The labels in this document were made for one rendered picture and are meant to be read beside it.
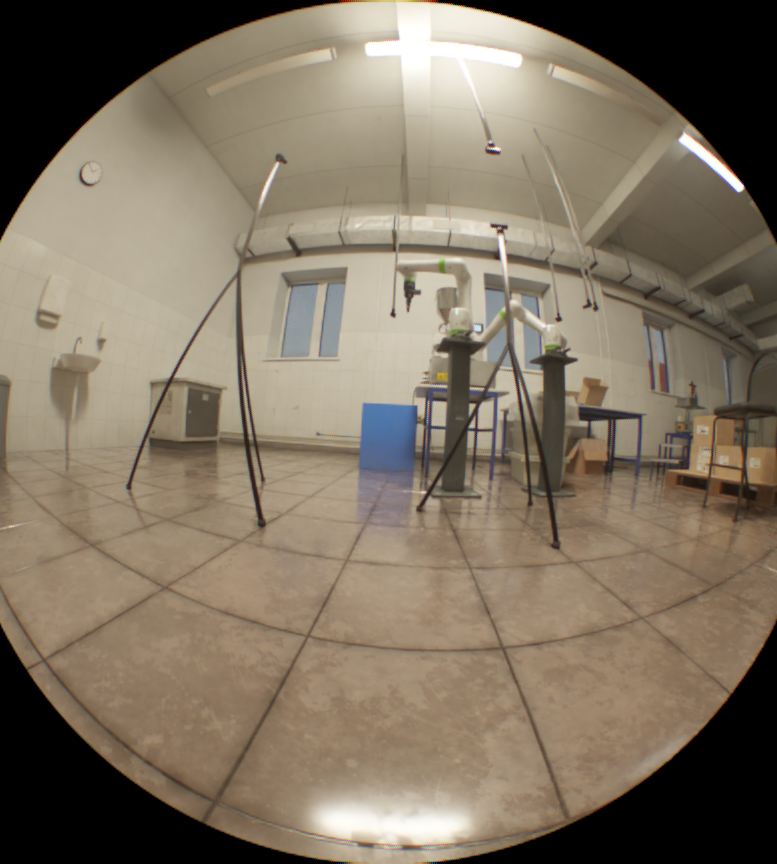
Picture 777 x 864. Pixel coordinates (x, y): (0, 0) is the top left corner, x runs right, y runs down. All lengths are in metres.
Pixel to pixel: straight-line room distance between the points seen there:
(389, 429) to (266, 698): 2.39
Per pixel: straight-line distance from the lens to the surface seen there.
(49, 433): 3.35
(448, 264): 2.09
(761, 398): 2.36
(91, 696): 0.51
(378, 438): 2.61
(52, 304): 3.29
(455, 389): 1.74
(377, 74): 4.41
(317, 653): 0.51
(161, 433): 3.81
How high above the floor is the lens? 0.36
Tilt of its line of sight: level
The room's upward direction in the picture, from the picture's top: 3 degrees clockwise
